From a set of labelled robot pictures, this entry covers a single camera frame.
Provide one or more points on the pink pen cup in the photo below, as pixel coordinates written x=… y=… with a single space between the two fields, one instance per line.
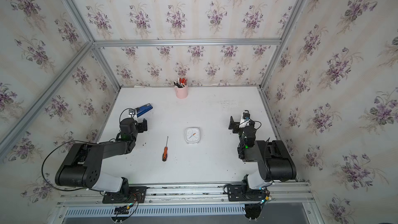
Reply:
x=181 y=93

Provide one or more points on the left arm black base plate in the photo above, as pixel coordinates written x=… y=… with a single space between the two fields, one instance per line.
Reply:
x=134 y=194

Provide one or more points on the blue black stapler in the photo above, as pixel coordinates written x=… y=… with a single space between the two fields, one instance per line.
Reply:
x=143 y=109

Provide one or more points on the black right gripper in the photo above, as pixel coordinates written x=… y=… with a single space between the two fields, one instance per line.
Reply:
x=234 y=124

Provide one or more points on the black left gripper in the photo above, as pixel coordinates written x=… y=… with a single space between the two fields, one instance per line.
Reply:
x=143 y=125

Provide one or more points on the red and black pens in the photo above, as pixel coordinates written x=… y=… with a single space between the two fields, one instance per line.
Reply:
x=181 y=83

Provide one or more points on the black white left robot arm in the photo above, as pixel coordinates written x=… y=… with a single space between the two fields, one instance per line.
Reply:
x=82 y=165

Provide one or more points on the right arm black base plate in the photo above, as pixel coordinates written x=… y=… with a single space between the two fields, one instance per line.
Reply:
x=241 y=193

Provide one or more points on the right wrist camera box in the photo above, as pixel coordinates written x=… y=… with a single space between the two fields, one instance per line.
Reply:
x=244 y=118

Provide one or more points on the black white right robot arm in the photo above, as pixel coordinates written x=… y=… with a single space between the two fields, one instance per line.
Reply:
x=272 y=158

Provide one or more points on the white square alarm clock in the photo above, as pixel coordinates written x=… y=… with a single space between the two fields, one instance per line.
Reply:
x=192 y=135

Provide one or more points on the orange handled screwdriver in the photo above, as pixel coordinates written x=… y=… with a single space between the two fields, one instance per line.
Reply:
x=165 y=151

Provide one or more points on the white ventilation grille strip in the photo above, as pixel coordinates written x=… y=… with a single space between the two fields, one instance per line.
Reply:
x=157 y=210

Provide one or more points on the aluminium front rail frame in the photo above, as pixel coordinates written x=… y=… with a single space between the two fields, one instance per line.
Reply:
x=195 y=194

